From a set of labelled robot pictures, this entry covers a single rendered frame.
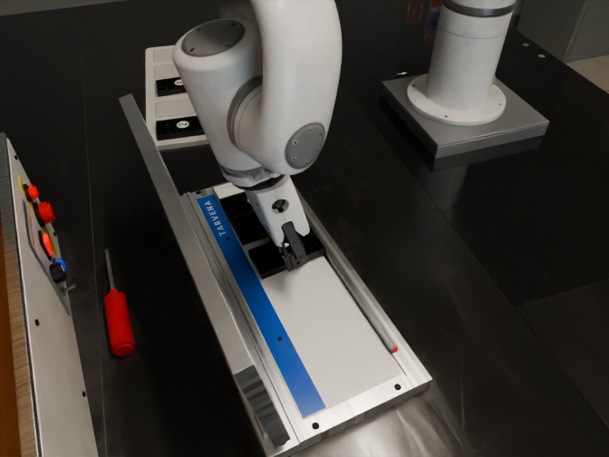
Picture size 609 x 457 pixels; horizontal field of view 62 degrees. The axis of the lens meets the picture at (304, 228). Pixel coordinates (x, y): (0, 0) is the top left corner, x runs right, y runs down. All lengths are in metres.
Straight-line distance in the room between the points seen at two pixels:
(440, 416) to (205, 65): 0.45
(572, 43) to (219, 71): 3.12
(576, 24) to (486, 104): 2.41
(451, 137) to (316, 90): 0.55
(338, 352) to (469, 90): 0.57
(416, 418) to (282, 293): 0.23
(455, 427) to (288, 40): 0.45
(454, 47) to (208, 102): 0.57
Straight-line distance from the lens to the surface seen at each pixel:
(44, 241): 0.68
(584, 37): 3.52
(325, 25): 0.45
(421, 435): 0.62
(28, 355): 0.48
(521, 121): 1.05
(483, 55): 0.98
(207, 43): 0.50
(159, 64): 1.24
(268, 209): 0.58
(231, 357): 0.41
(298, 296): 0.68
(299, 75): 0.43
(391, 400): 0.62
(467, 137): 0.97
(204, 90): 0.49
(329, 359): 0.63
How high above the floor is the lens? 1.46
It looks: 45 degrees down
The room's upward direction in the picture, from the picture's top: straight up
